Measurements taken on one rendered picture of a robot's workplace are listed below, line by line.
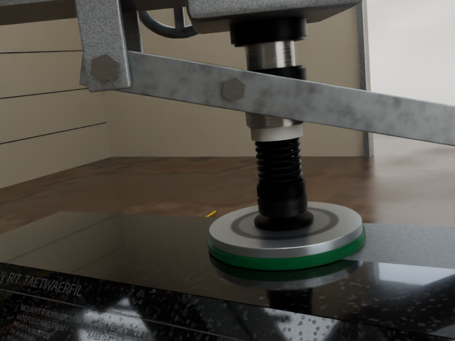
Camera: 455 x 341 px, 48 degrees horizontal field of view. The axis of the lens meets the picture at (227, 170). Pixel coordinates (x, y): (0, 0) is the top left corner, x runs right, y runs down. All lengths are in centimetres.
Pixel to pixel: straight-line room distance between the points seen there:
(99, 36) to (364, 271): 41
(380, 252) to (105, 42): 42
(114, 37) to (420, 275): 44
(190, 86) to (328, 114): 17
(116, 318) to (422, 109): 45
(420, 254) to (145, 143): 652
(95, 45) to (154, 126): 633
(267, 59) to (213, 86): 8
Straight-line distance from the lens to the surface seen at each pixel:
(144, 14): 85
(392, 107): 67
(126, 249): 78
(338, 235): 67
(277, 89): 64
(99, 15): 63
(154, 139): 698
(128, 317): 64
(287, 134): 67
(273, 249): 63
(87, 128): 723
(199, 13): 59
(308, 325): 53
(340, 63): 566
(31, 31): 680
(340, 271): 63
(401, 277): 62
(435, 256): 67
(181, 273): 66
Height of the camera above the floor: 107
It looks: 11 degrees down
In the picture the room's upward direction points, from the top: 6 degrees counter-clockwise
